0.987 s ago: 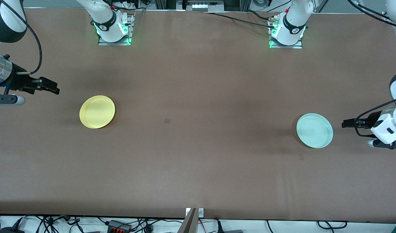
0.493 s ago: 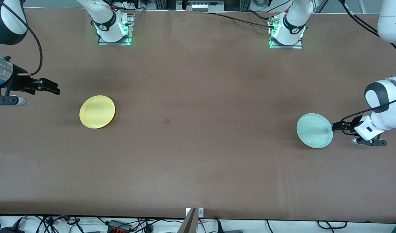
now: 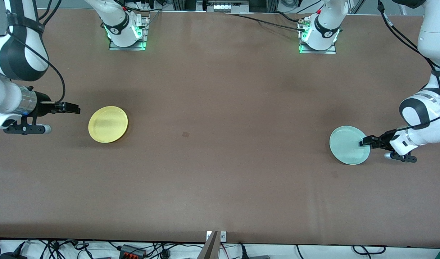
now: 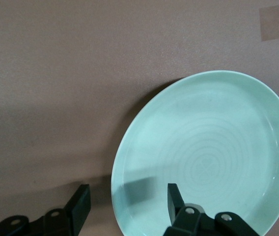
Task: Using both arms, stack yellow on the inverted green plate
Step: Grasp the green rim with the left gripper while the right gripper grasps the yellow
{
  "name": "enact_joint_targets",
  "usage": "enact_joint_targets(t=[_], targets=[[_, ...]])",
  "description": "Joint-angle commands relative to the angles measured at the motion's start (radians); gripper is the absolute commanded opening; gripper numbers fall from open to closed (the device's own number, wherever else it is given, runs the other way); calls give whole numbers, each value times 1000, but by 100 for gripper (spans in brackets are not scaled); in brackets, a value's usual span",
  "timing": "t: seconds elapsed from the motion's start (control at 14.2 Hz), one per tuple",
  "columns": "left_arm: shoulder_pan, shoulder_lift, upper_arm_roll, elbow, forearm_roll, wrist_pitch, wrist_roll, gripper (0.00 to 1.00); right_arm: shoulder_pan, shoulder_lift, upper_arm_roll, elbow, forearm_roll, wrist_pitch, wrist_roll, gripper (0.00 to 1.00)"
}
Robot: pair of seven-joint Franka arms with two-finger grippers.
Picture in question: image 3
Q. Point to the white power strip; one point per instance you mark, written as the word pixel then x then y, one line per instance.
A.
pixel 144 4

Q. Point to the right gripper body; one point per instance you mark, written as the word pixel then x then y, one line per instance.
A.
pixel 43 104

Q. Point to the aluminium strut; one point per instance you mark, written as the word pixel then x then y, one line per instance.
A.
pixel 357 6

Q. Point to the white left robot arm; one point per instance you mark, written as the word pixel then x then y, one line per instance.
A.
pixel 435 43

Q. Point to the black orange power strip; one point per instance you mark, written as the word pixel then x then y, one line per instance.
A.
pixel 131 251

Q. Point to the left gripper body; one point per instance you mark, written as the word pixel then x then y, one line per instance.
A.
pixel 384 141

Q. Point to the yellow round plate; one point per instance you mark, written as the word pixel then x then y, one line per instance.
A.
pixel 108 124

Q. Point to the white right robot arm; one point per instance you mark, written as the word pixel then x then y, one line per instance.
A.
pixel 11 97

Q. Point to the black flat box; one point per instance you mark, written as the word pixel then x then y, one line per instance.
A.
pixel 259 257

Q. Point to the grey camera stand post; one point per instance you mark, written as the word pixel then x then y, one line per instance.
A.
pixel 211 250

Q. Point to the small white bracket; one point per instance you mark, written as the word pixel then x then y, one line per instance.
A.
pixel 223 236
pixel 208 235

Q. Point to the pale green round plate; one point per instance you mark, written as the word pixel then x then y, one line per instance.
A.
pixel 345 147

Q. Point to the black power adapter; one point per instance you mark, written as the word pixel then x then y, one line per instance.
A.
pixel 13 256

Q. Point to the white terminal block device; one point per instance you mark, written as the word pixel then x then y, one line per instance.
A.
pixel 227 6

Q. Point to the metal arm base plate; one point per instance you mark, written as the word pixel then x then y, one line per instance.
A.
pixel 317 51
pixel 128 48

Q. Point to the dark aluminium frame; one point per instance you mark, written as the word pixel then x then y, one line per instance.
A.
pixel 184 4

